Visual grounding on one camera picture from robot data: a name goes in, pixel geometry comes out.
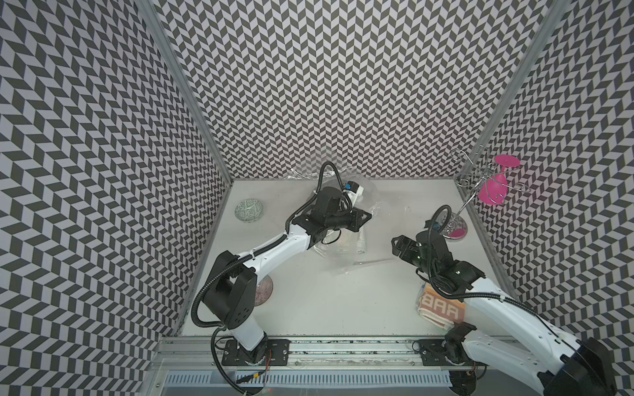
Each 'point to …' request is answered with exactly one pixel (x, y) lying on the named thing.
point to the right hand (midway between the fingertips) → (400, 248)
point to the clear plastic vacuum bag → (372, 242)
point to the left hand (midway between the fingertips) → (370, 217)
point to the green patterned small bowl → (248, 210)
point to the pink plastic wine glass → (493, 190)
